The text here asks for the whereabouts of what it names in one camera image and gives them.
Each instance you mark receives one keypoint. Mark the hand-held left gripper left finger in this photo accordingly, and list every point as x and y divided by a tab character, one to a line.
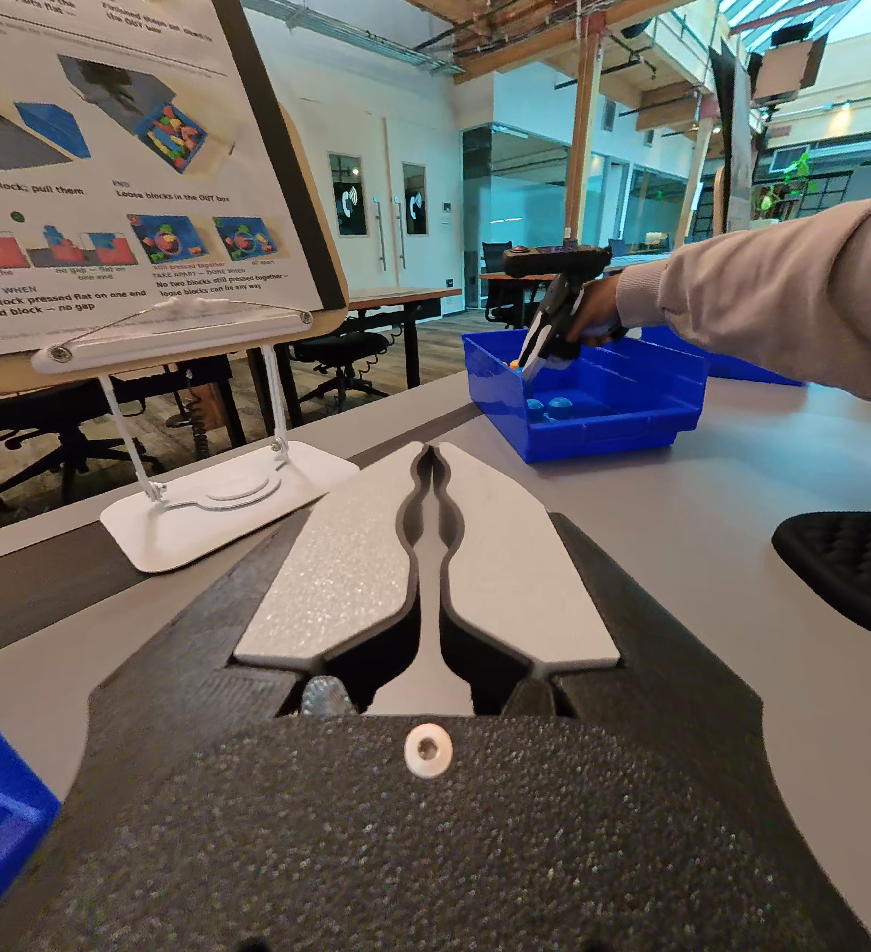
331	580

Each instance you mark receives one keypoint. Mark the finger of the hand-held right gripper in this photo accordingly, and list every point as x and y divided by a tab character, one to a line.
533	346
543	361

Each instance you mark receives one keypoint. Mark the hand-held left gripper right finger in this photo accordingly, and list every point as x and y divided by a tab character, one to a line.
532	580

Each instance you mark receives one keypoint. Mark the person's right forearm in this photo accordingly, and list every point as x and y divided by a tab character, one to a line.
777	297

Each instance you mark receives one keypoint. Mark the person's right hand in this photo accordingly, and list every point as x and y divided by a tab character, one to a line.
599	312

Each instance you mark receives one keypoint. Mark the wooden-top desk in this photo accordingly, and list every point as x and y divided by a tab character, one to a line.
513	277
405	296

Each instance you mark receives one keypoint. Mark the black office chair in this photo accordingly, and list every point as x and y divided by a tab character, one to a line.
48	416
342	349
496	260

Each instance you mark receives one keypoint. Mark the instruction sheet on white stand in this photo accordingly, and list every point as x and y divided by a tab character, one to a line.
309	223

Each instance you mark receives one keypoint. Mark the green potted plant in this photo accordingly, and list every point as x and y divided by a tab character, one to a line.
796	175

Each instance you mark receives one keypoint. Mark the black mesh pad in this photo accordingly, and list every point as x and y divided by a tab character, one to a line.
859	565

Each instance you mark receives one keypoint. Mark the printed instruction sheet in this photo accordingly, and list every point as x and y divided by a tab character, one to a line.
108	186

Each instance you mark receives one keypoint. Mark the wooden support post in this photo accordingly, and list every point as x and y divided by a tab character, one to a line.
584	134

